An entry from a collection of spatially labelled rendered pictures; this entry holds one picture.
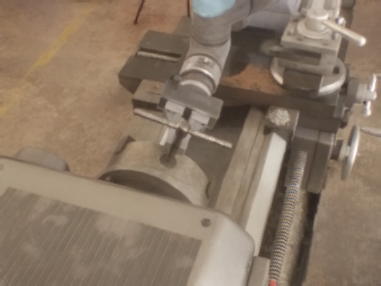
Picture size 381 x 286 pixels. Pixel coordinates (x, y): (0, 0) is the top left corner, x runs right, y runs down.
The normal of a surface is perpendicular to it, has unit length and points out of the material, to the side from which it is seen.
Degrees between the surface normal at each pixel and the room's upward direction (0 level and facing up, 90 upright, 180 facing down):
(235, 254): 45
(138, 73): 0
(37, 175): 0
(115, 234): 0
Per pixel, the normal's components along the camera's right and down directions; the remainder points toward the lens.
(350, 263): -0.03, -0.68
